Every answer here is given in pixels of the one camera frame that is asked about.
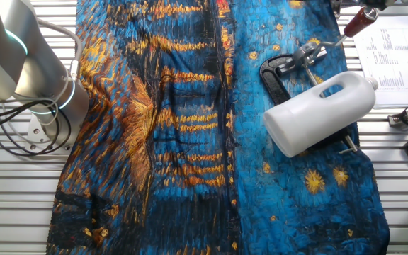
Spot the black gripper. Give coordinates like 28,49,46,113
361,0,397,11

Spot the printed table paper sheet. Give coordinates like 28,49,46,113
352,14,408,109

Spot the white plastic jug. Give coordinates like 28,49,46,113
263,70,380,159

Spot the black C-clamp with screw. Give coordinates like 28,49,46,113
259,53,361,155

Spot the blue starry night cloth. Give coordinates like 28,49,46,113
46,0,392,255

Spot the silver lever base bracket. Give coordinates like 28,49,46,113
291,42,329,69

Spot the thick grey robot cable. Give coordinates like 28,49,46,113
33,16,84,77

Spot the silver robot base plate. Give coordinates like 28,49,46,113
23,113,74,157

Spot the black base cable loop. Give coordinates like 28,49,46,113
0,101,73,157

